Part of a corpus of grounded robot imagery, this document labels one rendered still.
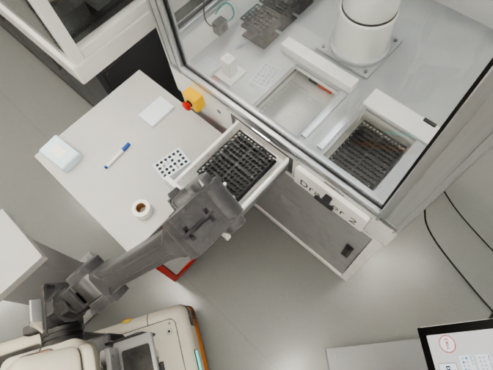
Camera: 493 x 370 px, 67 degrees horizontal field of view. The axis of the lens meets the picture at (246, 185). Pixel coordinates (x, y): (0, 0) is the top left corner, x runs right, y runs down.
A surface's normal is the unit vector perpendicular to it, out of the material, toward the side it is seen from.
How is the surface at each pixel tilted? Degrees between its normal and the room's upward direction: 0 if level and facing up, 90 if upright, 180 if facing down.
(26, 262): 0
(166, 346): 0
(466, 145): 90
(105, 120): 0
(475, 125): 90
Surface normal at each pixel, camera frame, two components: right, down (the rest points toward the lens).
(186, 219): 0.47, -0.19
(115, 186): -0.07, -0.40
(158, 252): -0.41, 0.49
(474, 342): -0.80, -0.17
